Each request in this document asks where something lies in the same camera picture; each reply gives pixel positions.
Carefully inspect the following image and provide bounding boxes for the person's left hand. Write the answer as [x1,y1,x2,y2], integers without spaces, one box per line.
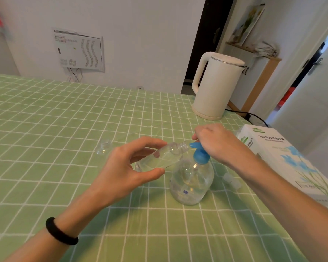
[89,136,168,210]

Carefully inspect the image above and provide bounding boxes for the person's right hand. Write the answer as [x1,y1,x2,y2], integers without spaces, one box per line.
[192,123,262,172]

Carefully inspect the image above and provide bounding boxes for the small clear plastic bottle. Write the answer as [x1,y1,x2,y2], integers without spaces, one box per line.
[134,142,191,173]
[96,139,113,156]

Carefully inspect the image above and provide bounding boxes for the small white bottle cap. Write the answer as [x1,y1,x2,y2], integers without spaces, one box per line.
[223,172,241,190]

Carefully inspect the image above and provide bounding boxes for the large clear bottle blue pump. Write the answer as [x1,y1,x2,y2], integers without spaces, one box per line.
[169,142,215,206]

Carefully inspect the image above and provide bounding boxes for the person's left forearm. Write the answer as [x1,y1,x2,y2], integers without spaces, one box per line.
[5,189,113,262]

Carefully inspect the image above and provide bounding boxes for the person's right forearm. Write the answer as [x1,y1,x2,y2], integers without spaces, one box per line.
[236,158,328,262]

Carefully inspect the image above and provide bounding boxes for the white tissue paper pack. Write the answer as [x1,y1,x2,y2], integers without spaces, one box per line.
[236,124,328,210]

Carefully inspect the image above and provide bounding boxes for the cream electric kettle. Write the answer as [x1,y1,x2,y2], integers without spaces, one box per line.
[191,51,246,120]

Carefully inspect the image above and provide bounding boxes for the white door wooden side cabinet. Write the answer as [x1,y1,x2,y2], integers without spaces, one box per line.
[225,42,282,114]

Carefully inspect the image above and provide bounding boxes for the green checked tablecloth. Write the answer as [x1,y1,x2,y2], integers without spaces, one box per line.
[0,73,328,262]

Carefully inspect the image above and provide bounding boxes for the red object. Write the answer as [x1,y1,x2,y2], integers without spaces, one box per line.
[277,87,296,107]

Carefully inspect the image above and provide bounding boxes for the black wrist band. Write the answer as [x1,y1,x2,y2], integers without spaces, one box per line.
[46,217,79,246]

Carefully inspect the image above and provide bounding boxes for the crumpled grey paper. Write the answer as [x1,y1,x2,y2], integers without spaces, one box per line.
[253,40,279,57]

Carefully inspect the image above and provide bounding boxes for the leaning framed picture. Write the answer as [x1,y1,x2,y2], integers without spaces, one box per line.
[229,4,266,47]

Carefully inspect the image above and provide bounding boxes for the wooden top white cabinet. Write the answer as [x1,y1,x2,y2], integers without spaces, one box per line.
[0,29,20,76]

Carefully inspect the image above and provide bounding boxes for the black power cable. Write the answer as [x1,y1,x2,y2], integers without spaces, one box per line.
[225,109,269,128]

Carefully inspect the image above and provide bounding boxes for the thin loose wall wires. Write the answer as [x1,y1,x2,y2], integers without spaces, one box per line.
[68,67,82,82]

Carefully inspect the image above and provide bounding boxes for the silver door handle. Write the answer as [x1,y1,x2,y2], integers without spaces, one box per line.
[307,57,324,76]

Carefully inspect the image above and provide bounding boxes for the white wall panel cover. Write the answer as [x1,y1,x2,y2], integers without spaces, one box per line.
[53,27,105,73]

